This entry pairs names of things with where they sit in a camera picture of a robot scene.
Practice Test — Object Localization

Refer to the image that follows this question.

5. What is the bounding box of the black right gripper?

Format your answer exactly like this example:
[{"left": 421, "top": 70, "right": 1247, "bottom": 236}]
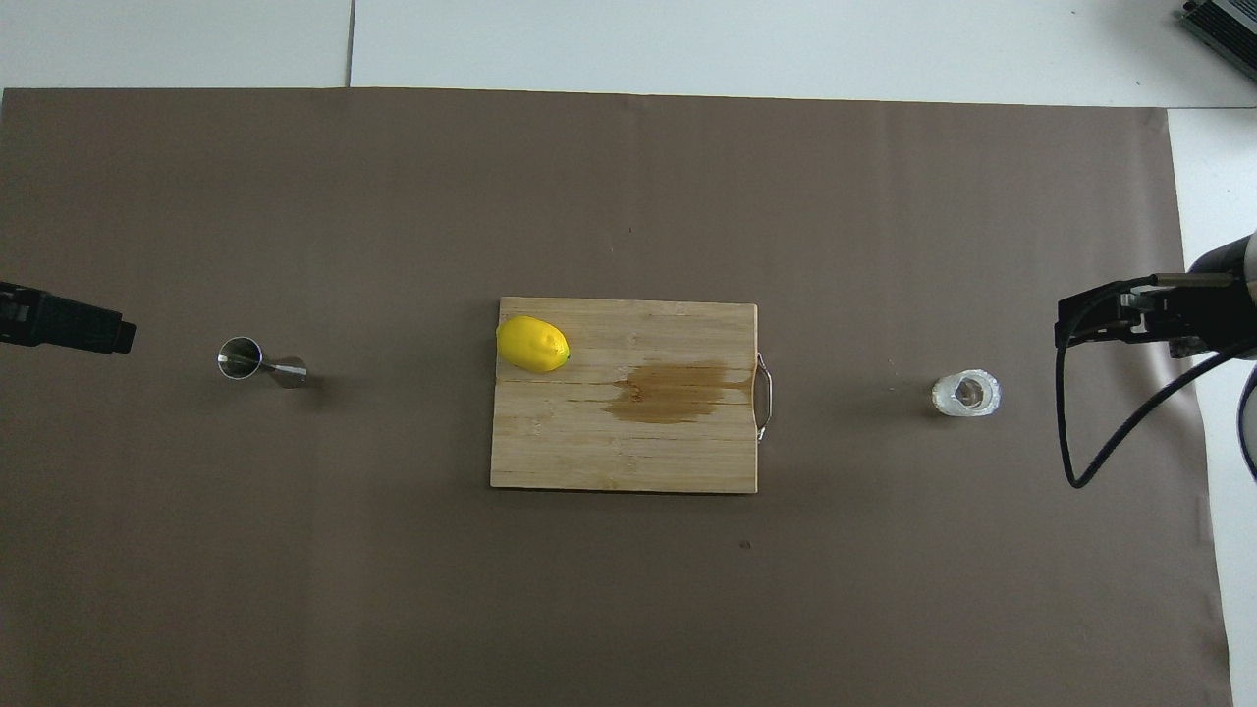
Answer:
[{"left": 1056, "top": 236, "right": 1257, "bottom": 360}]

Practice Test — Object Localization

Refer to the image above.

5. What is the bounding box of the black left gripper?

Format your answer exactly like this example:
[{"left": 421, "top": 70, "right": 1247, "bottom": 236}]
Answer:
[{"left": 0, "top": 282, "right": 137, "bottom": 354}]

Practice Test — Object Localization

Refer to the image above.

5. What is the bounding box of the steel double jigger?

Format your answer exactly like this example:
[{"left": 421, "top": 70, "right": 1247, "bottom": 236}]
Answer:
[{"left": 217, "top": 336, "right": 309, "bottom": 390}]

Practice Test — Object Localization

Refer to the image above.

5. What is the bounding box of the clear faceted glass cup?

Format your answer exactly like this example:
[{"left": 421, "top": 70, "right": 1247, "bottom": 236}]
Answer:
[{"left": 931, "top": 369, "right": 1003, "bottom": 418}]

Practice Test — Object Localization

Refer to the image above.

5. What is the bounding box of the brown paper table mat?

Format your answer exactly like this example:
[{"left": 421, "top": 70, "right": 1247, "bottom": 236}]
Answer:
[{"left": 0, "top": 86, "right": 1234, "bottom": 707}]

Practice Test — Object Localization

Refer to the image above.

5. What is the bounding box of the grey finned metal device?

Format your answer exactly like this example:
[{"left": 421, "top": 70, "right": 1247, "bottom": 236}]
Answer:
[{"left": 1178, "top": 0, "right": 1257, "bottom": 84}]

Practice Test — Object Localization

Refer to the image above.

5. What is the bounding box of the yellow lemon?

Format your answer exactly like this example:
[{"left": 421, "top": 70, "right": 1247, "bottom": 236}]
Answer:
[{"left": 495, "top": 314, "right": 572, "bottom": 375}]

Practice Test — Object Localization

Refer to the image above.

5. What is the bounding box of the wooden cutting board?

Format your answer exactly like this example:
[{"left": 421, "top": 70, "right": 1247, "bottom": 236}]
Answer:
[{"left": 489, "top": 297, "right": 775, "bottom": 495}]

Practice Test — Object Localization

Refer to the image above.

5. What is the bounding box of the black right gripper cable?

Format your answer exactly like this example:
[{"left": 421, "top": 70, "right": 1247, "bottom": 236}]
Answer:
[{"left": 1056, "top": 275, "right": 1257, "bottom": 489}]

